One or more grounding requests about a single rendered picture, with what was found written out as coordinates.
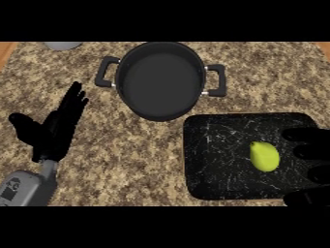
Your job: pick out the green pear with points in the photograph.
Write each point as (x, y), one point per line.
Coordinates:
(264, 156)

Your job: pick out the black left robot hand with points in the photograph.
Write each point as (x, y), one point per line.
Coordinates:
(58, 129)

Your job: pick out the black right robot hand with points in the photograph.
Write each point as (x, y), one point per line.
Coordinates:
(324, 151)

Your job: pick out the black marbled tray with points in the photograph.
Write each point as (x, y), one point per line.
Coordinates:
(224, 161)

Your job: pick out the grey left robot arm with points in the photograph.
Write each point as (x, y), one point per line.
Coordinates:
(27, 187)

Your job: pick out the grey round object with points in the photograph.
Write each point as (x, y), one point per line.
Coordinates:
(62, 45)

